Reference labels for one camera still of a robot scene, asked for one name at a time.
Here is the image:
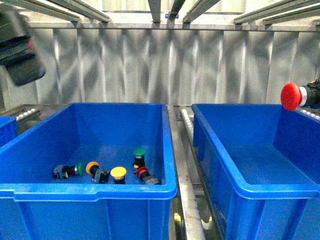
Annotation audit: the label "left blue plastic bin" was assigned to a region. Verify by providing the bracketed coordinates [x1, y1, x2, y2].
[0, 103, 177, 240]

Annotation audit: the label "far left blue bin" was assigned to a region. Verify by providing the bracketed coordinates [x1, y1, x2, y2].
[0, 116, 18, 147]

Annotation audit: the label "green mushroom button upright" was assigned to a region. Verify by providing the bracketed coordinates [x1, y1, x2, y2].
[132, 148, 146, 170]

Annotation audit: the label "green button lying sideways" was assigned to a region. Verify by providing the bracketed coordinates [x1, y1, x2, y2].
[52, 162, 85, 180]

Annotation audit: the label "metal roller rail centre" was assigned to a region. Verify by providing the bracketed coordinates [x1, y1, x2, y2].
[167, 105, 206, 240]

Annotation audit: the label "blue plastic bin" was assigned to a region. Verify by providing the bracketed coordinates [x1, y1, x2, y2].
[0, 103, 177, 240]
[191, 103, 320, 240]

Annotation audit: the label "yellow mushroom button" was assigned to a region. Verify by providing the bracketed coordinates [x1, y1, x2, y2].
[110, 166, 127, 185]

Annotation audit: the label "right blue plastic bin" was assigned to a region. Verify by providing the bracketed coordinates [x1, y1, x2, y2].
[191, 103, 320, 240]

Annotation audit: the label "orange yellow button lying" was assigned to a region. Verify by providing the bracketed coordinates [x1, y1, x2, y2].
[85, 161, 110, 184]

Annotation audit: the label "large red mushroom button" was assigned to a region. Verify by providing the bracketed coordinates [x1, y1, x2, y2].
[280, 79, 320, 111]

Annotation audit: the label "small red button lying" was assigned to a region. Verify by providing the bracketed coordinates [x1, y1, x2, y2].
[135, 166, 161, 185]

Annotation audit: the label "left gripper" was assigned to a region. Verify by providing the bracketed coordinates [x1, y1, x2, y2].
[0, 11, 46, 86]

